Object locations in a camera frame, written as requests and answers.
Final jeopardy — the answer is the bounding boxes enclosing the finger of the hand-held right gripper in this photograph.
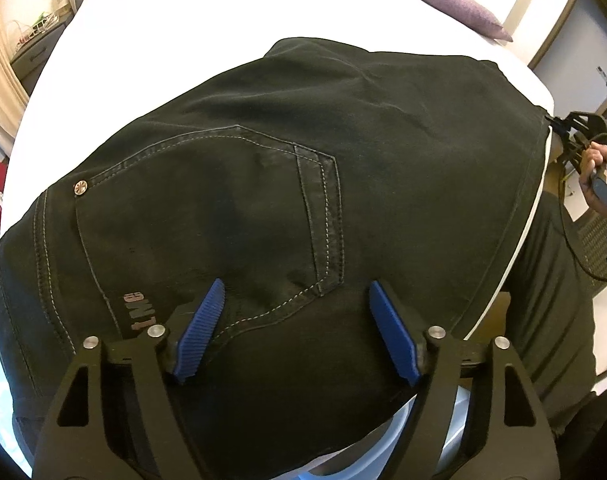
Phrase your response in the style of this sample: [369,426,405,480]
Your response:
[544,111,591,142]

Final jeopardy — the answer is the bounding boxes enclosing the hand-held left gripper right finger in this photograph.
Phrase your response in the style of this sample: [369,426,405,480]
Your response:
[368,280,559,480]

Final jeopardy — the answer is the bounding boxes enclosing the black denim pants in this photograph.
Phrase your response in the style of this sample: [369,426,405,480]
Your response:
[0,36,551,480]

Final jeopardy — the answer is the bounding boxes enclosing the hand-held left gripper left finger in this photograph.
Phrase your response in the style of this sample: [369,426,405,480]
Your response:
[31,277,229,480]

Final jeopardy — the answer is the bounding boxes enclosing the bed with white sheet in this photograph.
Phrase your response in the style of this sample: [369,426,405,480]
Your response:
[0,0,557,343]

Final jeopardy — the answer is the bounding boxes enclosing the purple pillow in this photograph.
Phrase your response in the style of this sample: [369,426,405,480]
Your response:
[407,0,514,43]

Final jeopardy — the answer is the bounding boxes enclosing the white wire basket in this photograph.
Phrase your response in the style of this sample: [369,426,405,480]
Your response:
[14,10,60,45]

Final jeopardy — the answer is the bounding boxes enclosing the person's leg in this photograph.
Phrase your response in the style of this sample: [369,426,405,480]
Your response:
[503,192,604,411]

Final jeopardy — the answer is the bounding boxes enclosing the cream curtain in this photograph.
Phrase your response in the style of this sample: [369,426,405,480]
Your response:
[0,10,34,113]

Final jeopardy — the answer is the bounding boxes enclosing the black cable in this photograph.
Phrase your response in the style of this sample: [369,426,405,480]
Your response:
[557,157,607,282]

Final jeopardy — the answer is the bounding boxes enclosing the grey nightstand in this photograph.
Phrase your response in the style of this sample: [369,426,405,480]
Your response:
[10,20,69,83]

